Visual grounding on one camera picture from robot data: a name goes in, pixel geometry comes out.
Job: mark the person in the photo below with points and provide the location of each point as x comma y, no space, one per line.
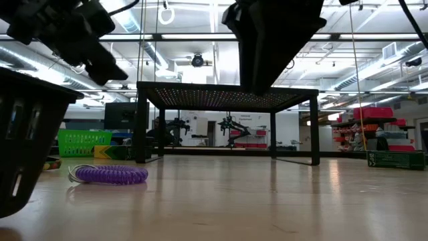
152,134

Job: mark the black plastic basket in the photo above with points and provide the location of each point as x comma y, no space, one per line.
26,140

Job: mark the black perforated metal riser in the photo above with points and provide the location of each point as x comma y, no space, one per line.
207,87

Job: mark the black overhead frame bar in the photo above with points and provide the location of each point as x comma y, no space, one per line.
187,37

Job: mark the black background monitor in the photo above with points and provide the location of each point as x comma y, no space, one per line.
117,115

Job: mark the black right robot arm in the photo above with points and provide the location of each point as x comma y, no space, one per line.
347,1

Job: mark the black storage shelf rack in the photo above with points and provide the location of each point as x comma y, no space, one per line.
368,121

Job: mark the black ceiling camera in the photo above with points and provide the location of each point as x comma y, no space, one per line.
197,60

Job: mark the black ceiling spotlight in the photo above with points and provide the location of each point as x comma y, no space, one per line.
414,62

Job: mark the large red storage bin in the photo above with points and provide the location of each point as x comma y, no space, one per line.
372,113

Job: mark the white shelf with red bins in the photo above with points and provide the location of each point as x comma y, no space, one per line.
250,144

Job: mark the black metal table frame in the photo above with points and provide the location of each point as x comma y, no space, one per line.
234,152

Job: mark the purple coil wristband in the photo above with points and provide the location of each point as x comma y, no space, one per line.
110,174

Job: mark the small yellow crayon box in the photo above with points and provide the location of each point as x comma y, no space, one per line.
52,164

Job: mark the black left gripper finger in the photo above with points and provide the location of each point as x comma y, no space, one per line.
100,67

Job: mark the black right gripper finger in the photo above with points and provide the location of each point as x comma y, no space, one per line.
243,57
274,53

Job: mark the green plastic basket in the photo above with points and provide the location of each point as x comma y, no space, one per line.
83,142

